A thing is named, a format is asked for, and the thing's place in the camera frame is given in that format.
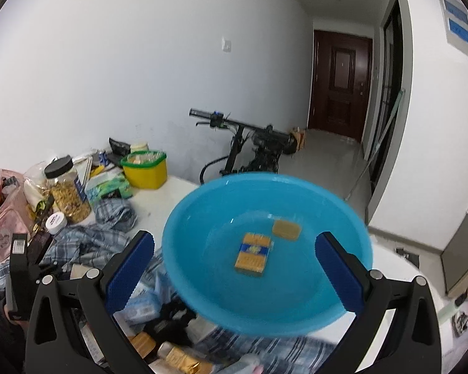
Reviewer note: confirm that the cereal jar with black lid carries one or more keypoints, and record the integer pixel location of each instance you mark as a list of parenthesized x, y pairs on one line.
[(68, 198)]

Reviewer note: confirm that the green tissue pack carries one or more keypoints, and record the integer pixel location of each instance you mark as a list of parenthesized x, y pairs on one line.
[(109, 189)]

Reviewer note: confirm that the grey refrigerator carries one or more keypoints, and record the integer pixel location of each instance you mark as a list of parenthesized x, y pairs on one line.
[(464, 249)]

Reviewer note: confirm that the light blue packet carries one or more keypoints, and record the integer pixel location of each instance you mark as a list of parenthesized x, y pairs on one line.
[(142, 307)]

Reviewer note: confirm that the cardboard box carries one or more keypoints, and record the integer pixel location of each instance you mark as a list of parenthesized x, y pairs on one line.
[(299, 138)]

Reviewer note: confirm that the black plush toy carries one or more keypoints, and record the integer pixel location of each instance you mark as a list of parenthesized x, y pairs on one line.
[(171, 323)]

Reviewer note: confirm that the blue plaid shirt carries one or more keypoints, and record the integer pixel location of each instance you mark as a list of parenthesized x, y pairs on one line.
[(85, 241)]

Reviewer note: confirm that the white wall panel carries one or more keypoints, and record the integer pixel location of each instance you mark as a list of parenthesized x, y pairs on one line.
[(458, 27)]

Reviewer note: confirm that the small white jar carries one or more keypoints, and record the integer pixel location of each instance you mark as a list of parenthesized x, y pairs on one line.
[(55, 222)]

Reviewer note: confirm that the cream lidded jar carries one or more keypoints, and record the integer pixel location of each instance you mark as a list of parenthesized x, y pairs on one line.
[(139, 147)]

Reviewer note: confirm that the blue plastic basin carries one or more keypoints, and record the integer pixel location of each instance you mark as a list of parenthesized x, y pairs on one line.
[(214, 241)]

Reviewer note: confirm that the dark brown door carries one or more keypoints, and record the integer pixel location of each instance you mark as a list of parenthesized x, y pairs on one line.
[(335, 85)]

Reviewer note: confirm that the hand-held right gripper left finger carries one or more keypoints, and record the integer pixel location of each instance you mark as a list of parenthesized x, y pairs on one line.
[(128, 272)]

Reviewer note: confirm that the black framed glass door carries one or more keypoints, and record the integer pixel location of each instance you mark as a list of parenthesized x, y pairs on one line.
[(392, 85)]

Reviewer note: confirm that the black pouch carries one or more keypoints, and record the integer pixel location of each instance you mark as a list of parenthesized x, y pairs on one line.
[(119, 146)]

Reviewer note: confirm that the pink bag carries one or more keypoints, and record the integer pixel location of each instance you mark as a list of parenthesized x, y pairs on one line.
[(4, 233)]

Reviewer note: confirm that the beige box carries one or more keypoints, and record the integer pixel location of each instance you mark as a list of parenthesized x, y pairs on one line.
[(187, 362)]

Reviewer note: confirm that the small tan snack piece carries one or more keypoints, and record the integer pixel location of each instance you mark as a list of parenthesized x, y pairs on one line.
[(286, 230)]

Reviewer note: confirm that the white wall switch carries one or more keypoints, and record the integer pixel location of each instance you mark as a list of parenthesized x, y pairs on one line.
[(227, 45)]

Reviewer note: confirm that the blue can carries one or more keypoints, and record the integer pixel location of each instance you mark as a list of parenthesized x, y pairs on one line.
[(102, 157)]

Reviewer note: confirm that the clear snack bag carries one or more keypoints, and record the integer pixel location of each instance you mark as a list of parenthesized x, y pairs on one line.
[(35, 194)]

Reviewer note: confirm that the black bicycle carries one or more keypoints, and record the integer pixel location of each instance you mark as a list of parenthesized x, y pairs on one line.
[(263, 148)]

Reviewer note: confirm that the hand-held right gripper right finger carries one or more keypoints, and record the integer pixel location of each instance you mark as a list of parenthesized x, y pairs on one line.
[(339, 276)]

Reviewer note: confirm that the yellow container with green lid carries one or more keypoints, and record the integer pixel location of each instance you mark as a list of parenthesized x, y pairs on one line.
[(146, 175)]

